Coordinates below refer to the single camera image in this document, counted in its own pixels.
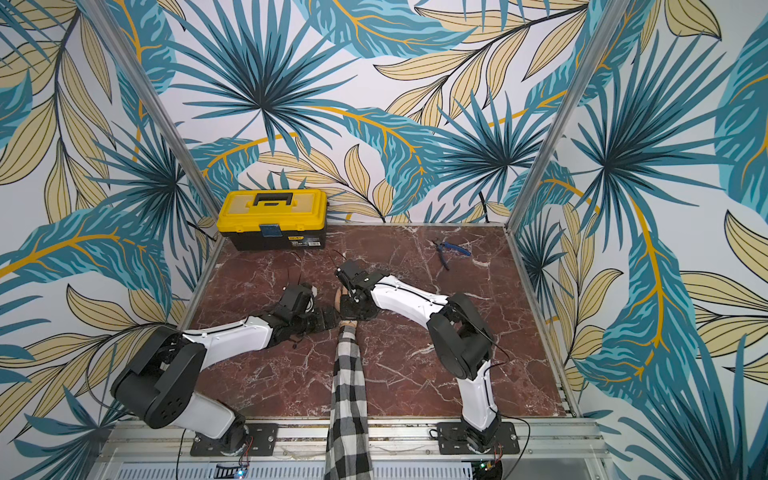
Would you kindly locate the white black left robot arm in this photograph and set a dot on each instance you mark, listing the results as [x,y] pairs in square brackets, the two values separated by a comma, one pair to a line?
[158,384]

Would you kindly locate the yellow black plastic toolbox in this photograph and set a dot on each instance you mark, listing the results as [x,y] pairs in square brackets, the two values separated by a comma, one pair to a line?
[261,220]

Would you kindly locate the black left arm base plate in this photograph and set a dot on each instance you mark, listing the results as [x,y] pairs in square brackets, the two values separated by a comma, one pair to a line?
[250,439]

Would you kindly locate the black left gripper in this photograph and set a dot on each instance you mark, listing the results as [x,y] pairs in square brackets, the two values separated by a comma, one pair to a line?
[323,324]

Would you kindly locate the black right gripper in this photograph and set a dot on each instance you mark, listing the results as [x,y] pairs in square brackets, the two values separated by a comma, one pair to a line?
[354,299]

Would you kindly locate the blue handled pliers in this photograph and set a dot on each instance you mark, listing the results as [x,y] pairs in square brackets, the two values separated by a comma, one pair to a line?
[441,247]

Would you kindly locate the black white checkered sleeve forearm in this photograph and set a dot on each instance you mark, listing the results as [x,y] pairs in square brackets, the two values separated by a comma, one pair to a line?
[347,444]

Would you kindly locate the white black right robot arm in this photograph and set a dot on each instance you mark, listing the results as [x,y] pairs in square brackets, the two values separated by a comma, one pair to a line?
[461,338]

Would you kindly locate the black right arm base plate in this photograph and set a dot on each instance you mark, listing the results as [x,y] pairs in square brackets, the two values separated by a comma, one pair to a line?
[458,438]

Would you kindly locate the beige mannequin hand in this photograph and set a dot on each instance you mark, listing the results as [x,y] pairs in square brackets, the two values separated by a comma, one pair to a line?
[345,309]

